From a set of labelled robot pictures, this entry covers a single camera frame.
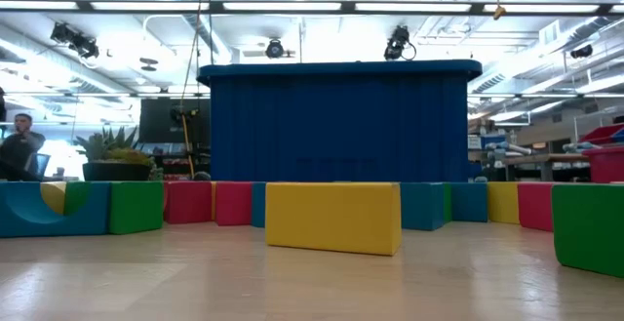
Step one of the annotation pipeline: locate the laptop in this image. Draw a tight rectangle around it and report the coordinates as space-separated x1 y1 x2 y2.
26 152 51 180

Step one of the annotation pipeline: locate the large blue plastic bin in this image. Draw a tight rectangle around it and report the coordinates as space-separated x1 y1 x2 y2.
196 59 485 183

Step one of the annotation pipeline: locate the green spiky plant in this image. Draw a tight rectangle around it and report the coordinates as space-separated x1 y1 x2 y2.
74 125 165 181

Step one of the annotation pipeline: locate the red foam arch block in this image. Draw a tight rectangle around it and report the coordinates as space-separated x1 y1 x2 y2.
162 181 215 225

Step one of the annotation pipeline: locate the black ceiling fixture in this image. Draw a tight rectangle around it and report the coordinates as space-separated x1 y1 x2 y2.
569 43 595 60

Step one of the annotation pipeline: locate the green foam cube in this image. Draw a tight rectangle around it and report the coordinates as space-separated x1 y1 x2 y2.
442 181 453 224
107 181 166 236
551 182 624 280

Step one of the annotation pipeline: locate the background shelf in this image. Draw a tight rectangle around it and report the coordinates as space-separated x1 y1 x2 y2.
135 141 213 181

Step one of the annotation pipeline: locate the red foam cube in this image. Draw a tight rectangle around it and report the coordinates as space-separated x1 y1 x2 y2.
214 181 254 227
516 181 556 233

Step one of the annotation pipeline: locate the black ceiling spotlight cluster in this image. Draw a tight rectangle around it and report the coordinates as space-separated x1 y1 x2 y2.
50 21 100 60

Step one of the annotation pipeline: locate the black monitor screen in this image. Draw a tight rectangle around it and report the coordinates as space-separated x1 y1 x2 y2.
138 97 212 144

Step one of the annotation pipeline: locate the blue foam arch block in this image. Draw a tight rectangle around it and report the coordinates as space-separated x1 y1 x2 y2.
0 181 112 239

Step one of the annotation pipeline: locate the red tilted tray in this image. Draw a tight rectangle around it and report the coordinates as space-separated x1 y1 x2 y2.
578 123 624 145

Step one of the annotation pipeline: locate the yellow foam rectangular block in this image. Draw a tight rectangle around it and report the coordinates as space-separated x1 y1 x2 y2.
264 181 404 257

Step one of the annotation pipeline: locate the black ceiling camera with cable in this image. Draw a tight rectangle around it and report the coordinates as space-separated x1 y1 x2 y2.
383 23 417 62

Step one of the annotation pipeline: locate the thin hanging cable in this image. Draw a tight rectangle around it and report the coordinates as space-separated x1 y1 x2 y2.
208 0 215 63
178 0 209 110

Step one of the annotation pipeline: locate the green foam half cylinder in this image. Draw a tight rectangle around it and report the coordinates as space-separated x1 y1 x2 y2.
64 181 94 217

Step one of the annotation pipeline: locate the red plastic bin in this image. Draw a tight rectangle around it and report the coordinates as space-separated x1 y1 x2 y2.
582 145 624 184

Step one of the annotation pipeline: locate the pale grey background equipment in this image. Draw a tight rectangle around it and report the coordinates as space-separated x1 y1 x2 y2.
482 140 533 157
562 140 602 154

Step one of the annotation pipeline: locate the person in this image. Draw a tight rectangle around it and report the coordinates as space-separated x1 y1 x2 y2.
0 112 47 182

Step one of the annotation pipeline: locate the black plant pot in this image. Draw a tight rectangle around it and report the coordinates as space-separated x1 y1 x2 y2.
81 162 152 182

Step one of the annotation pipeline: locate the blue foam cube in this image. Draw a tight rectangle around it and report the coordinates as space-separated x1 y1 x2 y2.
400 181 447 232
250 181 269 229

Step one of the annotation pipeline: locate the round black ceiling camera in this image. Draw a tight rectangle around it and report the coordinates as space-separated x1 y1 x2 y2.
264 38 286 60

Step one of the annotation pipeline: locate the small blue box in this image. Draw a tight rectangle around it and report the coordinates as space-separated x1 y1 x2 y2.
480 134 507 150

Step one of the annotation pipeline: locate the yellow hose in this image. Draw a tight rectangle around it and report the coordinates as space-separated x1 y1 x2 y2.
178 109 197 180

